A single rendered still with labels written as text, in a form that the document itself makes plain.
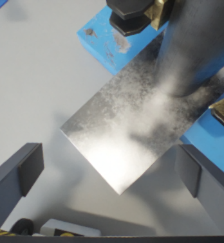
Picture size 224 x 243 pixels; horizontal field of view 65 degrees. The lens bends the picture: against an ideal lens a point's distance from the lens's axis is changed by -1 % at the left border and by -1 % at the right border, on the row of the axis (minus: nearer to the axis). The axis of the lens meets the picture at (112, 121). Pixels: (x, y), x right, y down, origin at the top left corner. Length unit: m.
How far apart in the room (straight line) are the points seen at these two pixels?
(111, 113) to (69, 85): 0.35
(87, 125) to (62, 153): 0.26
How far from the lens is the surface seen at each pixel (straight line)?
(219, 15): 0.41
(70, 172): 0.99
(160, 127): 0.80
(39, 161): 0.17
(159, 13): 0.56
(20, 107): 1.13
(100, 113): 0.80
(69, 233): 0.91
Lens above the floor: 0.93
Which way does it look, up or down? 80 degrees down
